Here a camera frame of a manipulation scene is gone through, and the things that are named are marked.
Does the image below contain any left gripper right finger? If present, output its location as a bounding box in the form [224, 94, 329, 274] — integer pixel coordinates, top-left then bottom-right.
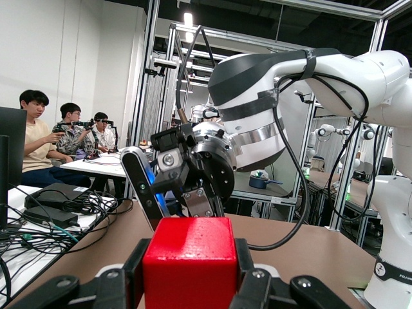
[230, 238, 364, 309]

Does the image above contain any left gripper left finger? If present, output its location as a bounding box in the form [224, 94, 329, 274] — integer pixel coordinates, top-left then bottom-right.
[6, 238, 152, 309]

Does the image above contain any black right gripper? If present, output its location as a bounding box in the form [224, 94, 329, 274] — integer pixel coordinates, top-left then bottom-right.
[151, 144, 236, 219]

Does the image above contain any red wooden block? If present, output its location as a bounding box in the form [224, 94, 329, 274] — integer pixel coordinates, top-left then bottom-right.
[142, 217, 239, 309]

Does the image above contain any blue pot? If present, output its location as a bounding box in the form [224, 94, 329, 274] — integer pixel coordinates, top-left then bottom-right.
[248, 171, 284, 191]

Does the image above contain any white work table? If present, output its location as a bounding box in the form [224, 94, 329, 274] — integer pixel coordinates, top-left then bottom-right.
[59, 146, 155, 178]

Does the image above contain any black power brick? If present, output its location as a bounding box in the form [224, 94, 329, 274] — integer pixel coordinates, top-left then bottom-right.
[24, 182, 90, 210]
[24, 205, 80, 229]

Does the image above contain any person in white shirt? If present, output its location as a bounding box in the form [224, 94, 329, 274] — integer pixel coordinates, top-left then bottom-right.
[91, 111, 117, 154]

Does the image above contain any person in patterned shirt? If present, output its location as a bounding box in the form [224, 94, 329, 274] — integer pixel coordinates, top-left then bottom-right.
[52, 102, 99, 162]

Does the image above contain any white side table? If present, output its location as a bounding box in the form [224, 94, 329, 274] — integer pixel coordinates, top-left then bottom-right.
[0, 185, 129, 300]

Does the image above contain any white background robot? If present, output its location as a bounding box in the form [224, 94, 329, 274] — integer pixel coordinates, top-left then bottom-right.
[304, 124, 353, 162]

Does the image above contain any person in beige shirt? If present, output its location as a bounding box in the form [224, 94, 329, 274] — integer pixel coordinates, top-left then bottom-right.
[18, 89, 93, 189]

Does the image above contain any white ceiling light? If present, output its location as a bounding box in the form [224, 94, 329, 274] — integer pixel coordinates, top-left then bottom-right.
[182, 12, 194, 42]

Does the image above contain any black monitor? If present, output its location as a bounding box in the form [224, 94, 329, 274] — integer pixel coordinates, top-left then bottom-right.
[0, 106, 28, 232]

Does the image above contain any black right camera bracket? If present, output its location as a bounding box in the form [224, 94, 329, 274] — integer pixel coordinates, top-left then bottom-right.
[151, 127, 194, 173]

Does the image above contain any teal cable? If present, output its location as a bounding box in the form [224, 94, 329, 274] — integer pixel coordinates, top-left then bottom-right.
[19, 225, 81, 247]

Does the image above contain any black brass-plug right arm cable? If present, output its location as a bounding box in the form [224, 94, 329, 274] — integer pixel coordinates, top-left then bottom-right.
[175, 24, 217, 125]

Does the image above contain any tangled black cable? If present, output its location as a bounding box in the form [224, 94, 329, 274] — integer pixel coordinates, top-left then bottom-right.
[0, 189, 135, 290]

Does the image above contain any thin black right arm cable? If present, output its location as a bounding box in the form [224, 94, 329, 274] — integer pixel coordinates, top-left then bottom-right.
[249, 72, 370, 250]

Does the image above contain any black frame-mounted camera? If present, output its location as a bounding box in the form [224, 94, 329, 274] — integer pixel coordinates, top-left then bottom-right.
[144, 57, 178, 78]

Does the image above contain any black right arm strap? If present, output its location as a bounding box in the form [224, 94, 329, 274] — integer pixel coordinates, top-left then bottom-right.
[297, 47, 344, 80]

